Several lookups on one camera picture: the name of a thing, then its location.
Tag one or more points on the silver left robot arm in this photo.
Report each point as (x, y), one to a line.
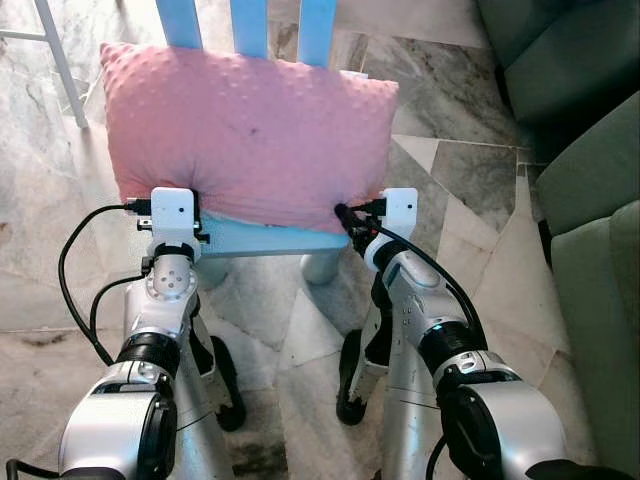
(115, 420)

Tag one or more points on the light blue wooden chair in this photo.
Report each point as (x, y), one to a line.
(260, 238)

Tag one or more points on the green fabric sofa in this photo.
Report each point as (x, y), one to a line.
(590, 290)

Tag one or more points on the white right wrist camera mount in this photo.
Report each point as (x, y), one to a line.
(402, 212)

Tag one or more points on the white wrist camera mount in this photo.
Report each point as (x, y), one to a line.
(172, 212)
(402, 212)

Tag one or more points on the white metal rack frame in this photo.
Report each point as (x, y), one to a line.
(62, 60)

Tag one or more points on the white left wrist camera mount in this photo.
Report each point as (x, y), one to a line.
(172, 212)

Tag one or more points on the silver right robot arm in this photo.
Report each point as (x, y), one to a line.
(500, 410)

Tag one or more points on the pink dotted plush pillow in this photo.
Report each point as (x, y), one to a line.
(250, 130)

